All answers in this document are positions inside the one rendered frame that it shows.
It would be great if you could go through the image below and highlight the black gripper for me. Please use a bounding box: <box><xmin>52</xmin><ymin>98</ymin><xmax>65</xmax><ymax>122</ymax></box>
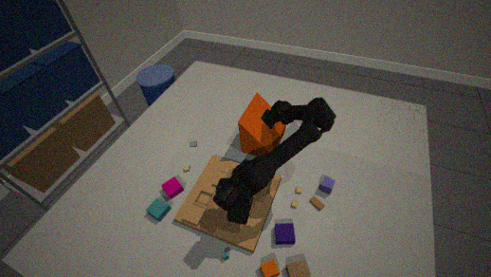
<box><xmin>227</xmin><ymin>194</ymin><xmax>253</xmax><ymax>225</ymax></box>

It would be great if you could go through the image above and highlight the magenta block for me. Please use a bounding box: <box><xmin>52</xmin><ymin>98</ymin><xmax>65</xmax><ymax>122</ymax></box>
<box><xmin>161</xmin><ymin>177</ymin><xmax>184</xmax><ymax>199</ymax></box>

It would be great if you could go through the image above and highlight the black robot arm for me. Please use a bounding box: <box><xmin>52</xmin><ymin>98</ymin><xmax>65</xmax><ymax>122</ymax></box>
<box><xmin>213</xmin><ymin>98</ymin><xmax>336</xmax><ymax>212</ymax></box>

